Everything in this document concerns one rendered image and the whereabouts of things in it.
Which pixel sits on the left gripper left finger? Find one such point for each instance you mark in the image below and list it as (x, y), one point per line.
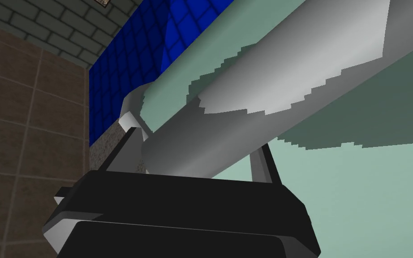
(126, 157)

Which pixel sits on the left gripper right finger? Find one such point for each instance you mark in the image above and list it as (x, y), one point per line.
(262, 168)

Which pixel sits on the pale green cupboard door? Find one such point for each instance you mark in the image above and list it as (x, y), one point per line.
(371, 200)

